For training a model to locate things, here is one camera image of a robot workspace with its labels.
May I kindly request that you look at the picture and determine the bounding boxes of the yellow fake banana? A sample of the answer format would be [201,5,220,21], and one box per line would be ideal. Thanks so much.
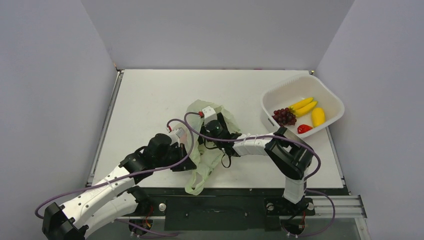
[293,101,318,118]
[288,97,314,112]

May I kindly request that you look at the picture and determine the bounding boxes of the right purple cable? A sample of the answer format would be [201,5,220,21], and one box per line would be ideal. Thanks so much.
[183,111,336,238]

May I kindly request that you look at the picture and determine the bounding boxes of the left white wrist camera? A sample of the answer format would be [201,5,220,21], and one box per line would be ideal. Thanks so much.
[167,126,188,146]

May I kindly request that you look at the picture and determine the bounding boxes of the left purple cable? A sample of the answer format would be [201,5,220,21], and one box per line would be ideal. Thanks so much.
[34,118,195,238]

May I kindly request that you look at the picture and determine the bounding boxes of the lower yellow fake banana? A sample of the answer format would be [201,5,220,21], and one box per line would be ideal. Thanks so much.
[293,101,318,118]

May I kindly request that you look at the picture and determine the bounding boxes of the purple fake grapes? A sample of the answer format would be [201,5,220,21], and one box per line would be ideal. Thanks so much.
[272,108,297,127]

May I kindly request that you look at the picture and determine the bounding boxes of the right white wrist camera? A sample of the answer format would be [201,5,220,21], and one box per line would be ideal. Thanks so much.
[199,106,218,125]

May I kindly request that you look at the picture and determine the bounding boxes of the upper yellow fake banana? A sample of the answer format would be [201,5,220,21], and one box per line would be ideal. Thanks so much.
[288,97,314,112]

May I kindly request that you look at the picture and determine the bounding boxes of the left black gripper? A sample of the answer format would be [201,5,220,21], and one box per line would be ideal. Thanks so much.
[154,143,197,172]

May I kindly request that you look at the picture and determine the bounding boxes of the red fake strawberry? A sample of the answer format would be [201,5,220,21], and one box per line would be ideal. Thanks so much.
[297,124,313,134]

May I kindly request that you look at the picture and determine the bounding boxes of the yellow fake mango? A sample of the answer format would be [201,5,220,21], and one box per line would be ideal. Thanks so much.
[311,107,326,128]

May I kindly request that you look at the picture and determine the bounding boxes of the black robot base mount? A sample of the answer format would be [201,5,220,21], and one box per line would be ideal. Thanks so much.
[122,187,316,233]

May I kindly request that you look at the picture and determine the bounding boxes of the purple cable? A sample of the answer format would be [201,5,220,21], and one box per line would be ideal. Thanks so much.
[183,111,336,238]
[34,118,195,238]

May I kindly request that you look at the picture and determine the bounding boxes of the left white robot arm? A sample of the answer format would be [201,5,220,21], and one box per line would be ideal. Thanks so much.
[42,130,195,240]

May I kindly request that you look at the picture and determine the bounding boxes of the white plastic basket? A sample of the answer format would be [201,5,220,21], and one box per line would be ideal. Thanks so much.
[260,74,345,138]

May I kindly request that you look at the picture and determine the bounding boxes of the green plastic bag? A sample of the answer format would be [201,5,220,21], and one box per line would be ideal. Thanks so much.
[184,99,241,196]

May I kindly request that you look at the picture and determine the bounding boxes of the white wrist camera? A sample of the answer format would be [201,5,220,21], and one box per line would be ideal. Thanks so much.
[167,126,188,146]
[199,106,218,125]

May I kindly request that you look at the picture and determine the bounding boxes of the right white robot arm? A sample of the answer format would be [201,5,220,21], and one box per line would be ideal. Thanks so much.
[199,111,313,214]

